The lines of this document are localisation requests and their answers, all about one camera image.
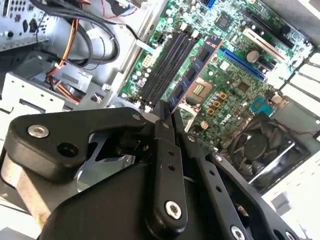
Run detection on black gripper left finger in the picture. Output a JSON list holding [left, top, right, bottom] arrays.
[[6, 100, 189, 235]]

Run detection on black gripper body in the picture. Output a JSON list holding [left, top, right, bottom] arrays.
[[39, 162, 232, 240]]

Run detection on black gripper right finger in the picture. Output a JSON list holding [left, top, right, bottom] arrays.
[[173, 110, 298, 240]]

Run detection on blue RAM stick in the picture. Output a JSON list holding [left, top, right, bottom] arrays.
[[167, 34, 225, 112]]

